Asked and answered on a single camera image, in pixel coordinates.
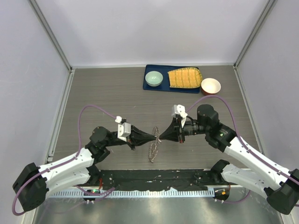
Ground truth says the metal disc with keyrings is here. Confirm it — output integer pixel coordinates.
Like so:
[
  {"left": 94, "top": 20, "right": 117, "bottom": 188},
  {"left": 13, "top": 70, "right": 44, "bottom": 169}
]
[{"left": 148, "top": 126, "right": 162, "bottom": 163}]

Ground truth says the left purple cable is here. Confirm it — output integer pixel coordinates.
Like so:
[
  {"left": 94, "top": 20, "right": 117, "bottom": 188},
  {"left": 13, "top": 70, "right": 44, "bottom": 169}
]
[{"left": 12, "top": 105, "right": 122, "bottom": 216}]

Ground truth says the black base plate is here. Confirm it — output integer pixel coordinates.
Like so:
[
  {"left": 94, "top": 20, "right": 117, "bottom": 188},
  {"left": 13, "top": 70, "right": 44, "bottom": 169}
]
[{"left": 88, "top": 169, "right": 228, "bottom": 191}]

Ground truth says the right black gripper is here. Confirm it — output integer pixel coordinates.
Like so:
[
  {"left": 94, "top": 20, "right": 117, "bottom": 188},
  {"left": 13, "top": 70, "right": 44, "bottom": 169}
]
[{"left": 160, "top": 116, "right": 209, "bottom": 143}]

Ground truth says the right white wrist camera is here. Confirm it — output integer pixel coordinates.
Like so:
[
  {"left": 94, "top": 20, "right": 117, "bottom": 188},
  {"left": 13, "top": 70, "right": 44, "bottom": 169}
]
[{"left": 171, "top": 105, "right": 188, "bottom": 127}]

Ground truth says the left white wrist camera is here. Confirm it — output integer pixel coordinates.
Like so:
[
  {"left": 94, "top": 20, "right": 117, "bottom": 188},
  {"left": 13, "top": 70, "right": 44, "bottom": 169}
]
[{"left": 117, "top": 122, "right": 131, "bottom": 142}]

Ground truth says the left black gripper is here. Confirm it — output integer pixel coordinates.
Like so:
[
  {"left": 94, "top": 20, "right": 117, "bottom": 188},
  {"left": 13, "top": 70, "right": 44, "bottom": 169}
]
[{"left": 103, "top": 125, "right": 156, "bottom": 150}]

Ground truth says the pale green bowl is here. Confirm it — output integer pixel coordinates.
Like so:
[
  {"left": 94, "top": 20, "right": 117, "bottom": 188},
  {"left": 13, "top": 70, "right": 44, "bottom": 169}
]
[{"left": 145, "top": 71, "right": 163, "bottom": 87}]

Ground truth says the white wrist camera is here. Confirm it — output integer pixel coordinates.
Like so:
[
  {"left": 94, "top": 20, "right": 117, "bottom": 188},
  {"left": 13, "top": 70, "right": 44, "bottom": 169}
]
[
  {"left": 171, "top": 105, "right": 188, "bottom": 127},
  {"left": 117, "top": 122, "right": 131, "bottom": 142}
]

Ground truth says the brown bowl white inside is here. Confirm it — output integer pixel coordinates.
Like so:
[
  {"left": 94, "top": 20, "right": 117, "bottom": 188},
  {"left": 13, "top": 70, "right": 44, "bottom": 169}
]
[{"left": 201, "top": 78, "right": 221, "bottom": 95}]

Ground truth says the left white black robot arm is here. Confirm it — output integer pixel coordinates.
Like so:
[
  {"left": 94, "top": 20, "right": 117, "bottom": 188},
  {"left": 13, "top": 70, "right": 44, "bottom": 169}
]
[{"left": 12, "top": 123, "right": 156, "bottom": 216}]

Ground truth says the yellow woven bamboo basket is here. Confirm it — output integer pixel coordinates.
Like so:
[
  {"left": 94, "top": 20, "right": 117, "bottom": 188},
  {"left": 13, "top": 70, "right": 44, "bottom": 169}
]
[{"left": 167, "top": 67, "right": 203, "bottom": 89}]

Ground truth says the slotted white cable duct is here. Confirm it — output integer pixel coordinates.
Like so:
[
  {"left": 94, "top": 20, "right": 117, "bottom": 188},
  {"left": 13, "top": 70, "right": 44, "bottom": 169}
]
[{"left": 50, "top": 188, "right": 214, "bottom": 199}]

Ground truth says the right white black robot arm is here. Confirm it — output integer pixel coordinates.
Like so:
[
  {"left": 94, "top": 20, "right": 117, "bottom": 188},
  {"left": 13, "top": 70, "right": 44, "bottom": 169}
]
[{"left": 159, "top": 104, "right": 299, "bottom": 215}]

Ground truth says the dark blue tray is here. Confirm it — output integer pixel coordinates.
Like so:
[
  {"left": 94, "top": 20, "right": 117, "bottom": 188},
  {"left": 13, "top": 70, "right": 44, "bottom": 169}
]
[{"left": 143, "top": 64, "right": 200, "bottom": 94}]

